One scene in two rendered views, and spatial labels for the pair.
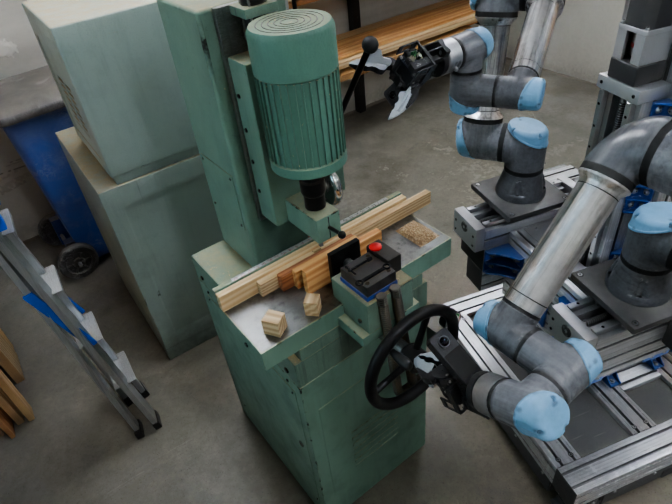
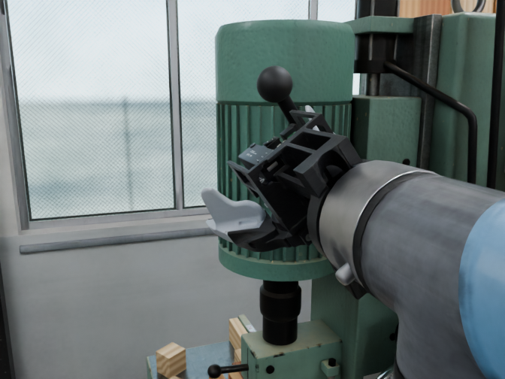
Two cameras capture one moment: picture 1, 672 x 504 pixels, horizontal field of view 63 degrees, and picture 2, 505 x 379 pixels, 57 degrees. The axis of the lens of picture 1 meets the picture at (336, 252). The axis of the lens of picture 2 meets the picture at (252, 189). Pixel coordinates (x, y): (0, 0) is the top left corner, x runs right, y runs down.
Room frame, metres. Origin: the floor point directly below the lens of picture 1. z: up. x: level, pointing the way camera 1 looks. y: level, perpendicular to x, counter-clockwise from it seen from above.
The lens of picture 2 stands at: (1.21, -0.57, 1.44)
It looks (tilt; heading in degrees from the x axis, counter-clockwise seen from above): 13 degrees down; 103
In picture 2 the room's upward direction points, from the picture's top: straight up
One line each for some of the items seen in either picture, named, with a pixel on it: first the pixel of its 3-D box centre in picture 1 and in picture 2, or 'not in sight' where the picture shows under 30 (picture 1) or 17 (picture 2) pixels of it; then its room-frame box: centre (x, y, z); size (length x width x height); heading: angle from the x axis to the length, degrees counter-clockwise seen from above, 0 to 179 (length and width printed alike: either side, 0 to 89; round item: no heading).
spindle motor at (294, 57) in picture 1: (300, 97); (282, 150); (1.11, 0.04, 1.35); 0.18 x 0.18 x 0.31
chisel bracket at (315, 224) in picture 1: (313, 217); (291, 362); (1.13, 0.04, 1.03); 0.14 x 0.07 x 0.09; 33
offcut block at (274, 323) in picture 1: (274, 323); (170, 359); (0.88, 0.16, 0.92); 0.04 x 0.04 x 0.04; 64
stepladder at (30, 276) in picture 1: (63, 320); not in sight; (1.35, 0.93, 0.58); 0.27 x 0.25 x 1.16; 118
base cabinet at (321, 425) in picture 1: (319, 366); not in sight; (1.21, 0.10, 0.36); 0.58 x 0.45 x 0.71; 33
